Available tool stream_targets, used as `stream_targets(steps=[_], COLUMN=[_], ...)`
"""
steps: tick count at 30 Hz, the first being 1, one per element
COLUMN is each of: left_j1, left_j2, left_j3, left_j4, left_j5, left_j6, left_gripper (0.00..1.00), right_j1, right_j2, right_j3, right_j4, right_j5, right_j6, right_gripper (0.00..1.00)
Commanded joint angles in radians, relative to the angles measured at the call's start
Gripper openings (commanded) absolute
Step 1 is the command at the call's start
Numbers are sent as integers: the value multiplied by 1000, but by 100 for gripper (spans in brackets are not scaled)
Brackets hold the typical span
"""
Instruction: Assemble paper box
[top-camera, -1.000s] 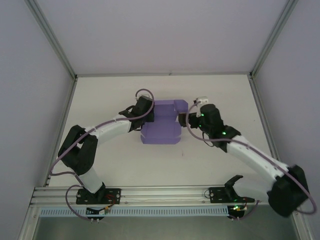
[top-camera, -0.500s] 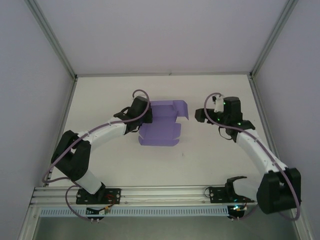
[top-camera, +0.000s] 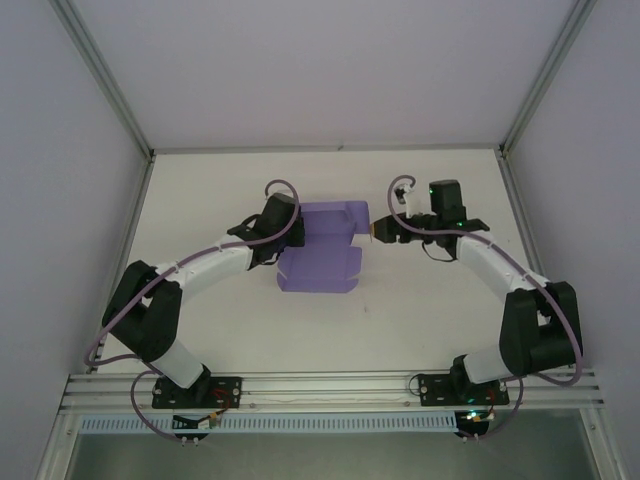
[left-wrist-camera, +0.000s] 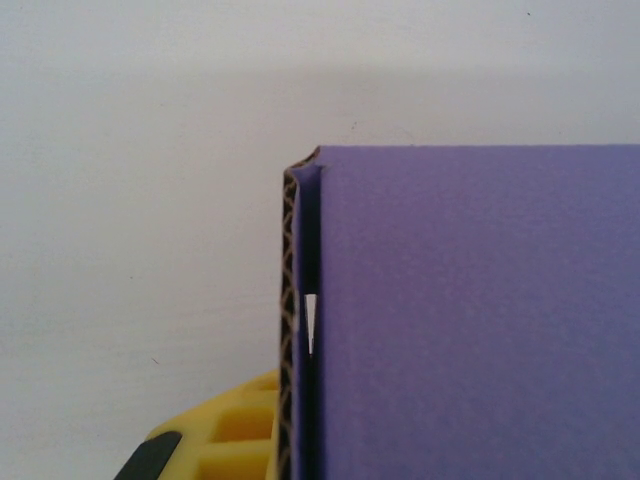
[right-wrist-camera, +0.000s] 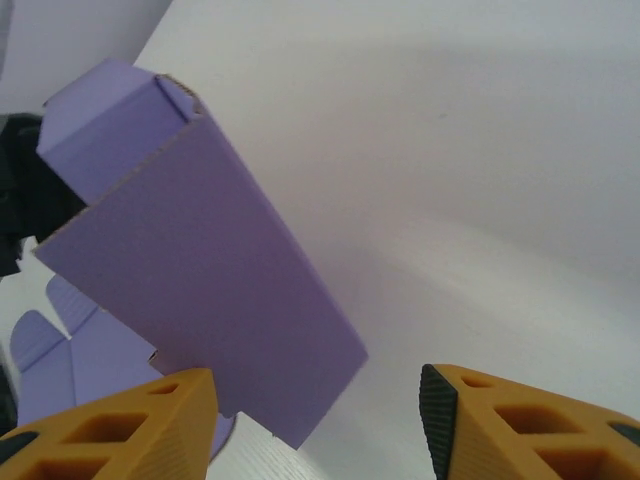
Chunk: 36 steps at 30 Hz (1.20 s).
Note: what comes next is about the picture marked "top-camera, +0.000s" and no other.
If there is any purple paper box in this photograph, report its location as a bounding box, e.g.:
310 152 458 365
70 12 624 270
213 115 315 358
276 199 371 294

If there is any grey metal lower panel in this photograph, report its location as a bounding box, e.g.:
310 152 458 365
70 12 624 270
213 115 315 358
34 409 640 480

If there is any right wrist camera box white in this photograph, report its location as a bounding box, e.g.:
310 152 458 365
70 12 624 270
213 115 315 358
393 183 417 219

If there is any aluminium frame crossbar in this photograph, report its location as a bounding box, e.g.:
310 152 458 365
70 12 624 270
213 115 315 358
151 143 504 155

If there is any aluminium mounting rail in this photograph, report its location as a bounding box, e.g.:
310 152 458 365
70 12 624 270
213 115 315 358
59 368 606 412

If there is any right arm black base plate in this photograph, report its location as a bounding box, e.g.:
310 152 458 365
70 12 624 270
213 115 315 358
417 372 511 408

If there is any aluminium frame post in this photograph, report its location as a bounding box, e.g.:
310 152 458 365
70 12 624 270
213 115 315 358
48 0 155 159
499 0 596 157

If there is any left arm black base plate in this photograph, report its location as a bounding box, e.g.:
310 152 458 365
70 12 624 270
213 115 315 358
151 374 244 410

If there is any slotted white cable duct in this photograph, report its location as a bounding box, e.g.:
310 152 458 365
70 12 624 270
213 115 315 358
79 412 459 434

